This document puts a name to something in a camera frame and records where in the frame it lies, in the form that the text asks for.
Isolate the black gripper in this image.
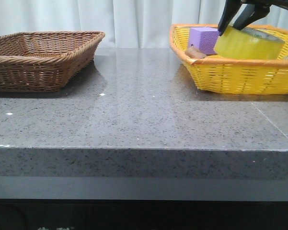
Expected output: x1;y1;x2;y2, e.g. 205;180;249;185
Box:
218;0;288;36

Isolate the yellow-green tape roll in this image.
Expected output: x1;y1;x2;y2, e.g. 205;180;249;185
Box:
214;26;285;60

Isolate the purple foam cube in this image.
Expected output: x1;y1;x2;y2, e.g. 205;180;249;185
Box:
188;27;219;55

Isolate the brown toy lion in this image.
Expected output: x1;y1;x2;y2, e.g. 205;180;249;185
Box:
184;46;207;58

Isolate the yellow wicker basket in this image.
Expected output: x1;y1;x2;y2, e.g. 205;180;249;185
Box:
169;24;288;95

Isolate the white curtain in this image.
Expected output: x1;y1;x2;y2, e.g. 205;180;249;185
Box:
0;0;288;49

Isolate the brown wicker basket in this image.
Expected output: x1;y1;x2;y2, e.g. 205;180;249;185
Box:
0;31;105;92

